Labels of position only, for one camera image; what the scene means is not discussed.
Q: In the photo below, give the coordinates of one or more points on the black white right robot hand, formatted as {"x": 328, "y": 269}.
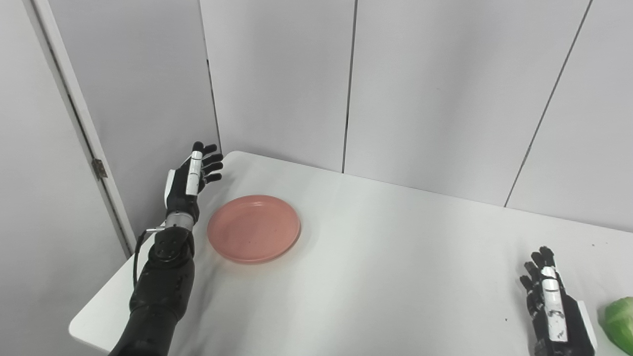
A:
{"x": 568, "y": 326}

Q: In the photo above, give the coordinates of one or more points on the pink round plate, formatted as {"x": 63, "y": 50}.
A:
{"x": 253, "y": 228}

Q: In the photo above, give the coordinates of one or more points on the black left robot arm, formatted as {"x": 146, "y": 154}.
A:
{"x": 160, "y": 291}

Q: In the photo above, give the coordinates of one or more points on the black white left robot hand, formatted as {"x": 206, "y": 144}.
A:
{"x": 180, "y": 195}

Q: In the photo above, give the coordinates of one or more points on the metal door hinge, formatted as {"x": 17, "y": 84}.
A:
{"x": 99, "y": 168}

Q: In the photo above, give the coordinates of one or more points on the green white cabbage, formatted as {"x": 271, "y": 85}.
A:
{"x": 620, "y": 321}

